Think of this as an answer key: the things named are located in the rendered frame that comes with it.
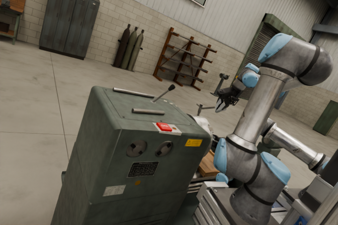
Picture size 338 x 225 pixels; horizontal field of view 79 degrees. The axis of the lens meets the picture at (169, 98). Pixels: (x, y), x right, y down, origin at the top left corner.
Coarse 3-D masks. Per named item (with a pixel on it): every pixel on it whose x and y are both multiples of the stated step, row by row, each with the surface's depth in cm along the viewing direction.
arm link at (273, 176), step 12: (264, 156) 72; (264, 168) 70; (276, 168) 69; (252, 180) 71; (264, 180) 70; (276, 180) 69; (288, 180) 70; (252, 192) 73; (264, 192) 71; (276, 192) 70
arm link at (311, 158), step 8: (272, 128) 122; (264, 136) 125; (272, 136) 122; (280, 136) 120; (288, 136) 119; (280, 144) 121; (288, 144) 117; (296, 144) 116; (296, 152) 115; (304, 152) 113; (312, 152) 112; (304, 160) 114; (312, 160) 111; (320, 160) 108; (328, 160) 108; (312, 168) 110
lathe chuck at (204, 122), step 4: (196, 116) 140; (200, 116) 144; (200, 120) 137; (204, 120) 140; (204, 124) 136; (208, 124) 139; (204, 128) 133; (208, 128) 136; (208, 132) 134; (212, 136) 136; (212, 140) 136; (208, 148) 135; (204, 156) 139
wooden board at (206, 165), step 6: (210, 150) 178; (210, 156) 172; (204, 162) 159; (210, 162) 162; (198, 168) 148; (204, 168) 150; (210, 168) 154; (204, 174) 142; (210, 174) 146; (216, 174) 150
